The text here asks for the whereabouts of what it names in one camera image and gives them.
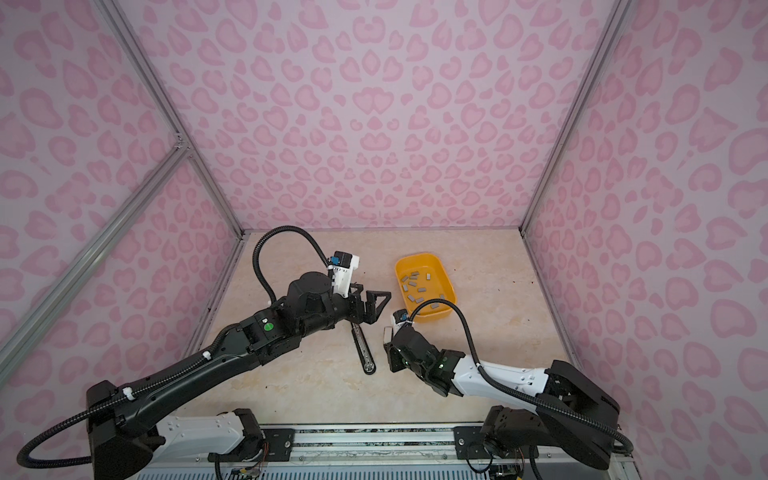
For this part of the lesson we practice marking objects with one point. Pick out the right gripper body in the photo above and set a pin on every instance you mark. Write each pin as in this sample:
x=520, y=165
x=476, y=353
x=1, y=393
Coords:
x=399, y=362

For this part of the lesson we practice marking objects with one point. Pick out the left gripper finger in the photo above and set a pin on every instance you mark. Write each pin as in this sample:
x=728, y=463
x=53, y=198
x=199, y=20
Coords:
x=371, y=313
x=376, y=301

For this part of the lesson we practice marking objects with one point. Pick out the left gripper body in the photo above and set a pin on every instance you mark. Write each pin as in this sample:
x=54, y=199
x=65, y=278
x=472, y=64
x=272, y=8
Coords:
x=355, y=312

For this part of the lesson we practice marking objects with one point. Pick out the black stapler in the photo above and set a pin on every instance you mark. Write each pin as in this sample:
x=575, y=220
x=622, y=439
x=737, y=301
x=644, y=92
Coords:
x=364, y=353

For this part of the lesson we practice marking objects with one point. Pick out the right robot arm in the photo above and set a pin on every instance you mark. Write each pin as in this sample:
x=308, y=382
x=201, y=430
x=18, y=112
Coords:
x=534, y=407

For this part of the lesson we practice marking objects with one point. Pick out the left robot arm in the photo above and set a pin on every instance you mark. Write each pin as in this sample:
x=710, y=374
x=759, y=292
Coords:
x=123, y=434

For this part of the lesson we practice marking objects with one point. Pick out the yellow plastic tray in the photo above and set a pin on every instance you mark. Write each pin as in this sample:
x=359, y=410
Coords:
x=423, y=263

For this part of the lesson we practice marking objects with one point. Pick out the aluminium mounting rail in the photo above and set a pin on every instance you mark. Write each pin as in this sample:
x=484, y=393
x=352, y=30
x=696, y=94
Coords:
x=386, y=451

